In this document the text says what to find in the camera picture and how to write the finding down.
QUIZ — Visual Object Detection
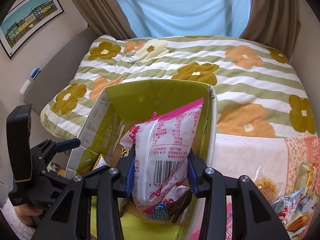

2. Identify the floral striped quilt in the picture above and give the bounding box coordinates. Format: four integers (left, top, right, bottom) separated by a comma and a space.
40, 35, 316, 139

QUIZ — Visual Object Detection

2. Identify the green yellow cardboard box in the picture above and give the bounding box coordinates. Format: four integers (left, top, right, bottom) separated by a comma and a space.
65, 80, 217, 239

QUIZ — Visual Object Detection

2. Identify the light blue window cloth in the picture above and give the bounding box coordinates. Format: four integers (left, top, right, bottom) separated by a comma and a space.
117, 0, 251, 38

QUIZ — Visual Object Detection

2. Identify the framed houses picture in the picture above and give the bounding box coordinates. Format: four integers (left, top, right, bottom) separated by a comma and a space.
1, 0, 64, 58

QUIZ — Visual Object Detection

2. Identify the blue white snack bag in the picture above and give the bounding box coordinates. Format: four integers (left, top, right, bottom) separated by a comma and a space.
271, 189, 319, 231

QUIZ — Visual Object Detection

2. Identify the left brown curtain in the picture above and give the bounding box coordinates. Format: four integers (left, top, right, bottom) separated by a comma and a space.
72, 0, 136, 40

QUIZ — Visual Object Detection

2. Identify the grey headboard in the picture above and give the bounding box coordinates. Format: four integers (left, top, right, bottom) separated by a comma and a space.
23, 28, 98, 114

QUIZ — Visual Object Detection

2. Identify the blue white item on headboard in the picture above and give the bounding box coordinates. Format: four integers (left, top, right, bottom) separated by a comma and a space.
20, 68, 41, 95

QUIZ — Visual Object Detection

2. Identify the brown curtain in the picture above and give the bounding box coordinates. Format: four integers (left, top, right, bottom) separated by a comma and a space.
240, 0, 300, 59
72, 0, 136, 40

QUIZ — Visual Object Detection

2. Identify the right brown curtain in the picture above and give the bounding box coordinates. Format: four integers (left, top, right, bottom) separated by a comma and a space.
240, 0, 300, 59

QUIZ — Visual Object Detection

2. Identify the red white snack bag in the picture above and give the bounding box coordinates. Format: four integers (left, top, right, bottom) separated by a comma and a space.
143, 185, 191, 224

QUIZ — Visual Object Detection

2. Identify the yellow chocolate snack bag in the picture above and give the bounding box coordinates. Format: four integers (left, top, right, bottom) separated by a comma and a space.
121, 147, 130, 158

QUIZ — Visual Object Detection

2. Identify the pink white snack bag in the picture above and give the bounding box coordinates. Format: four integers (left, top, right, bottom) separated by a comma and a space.
120, 98, 204, 213

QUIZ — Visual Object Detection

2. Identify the white gold snack bag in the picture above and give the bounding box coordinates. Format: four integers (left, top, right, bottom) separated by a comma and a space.
295, 162, 317, 196

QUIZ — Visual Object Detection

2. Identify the person's left hand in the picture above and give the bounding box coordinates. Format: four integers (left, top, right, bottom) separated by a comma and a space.
14, 203, 43, 226

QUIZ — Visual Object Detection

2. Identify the clear wrapped pastry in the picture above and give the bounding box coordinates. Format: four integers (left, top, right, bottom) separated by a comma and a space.
253, 166, 279, 204

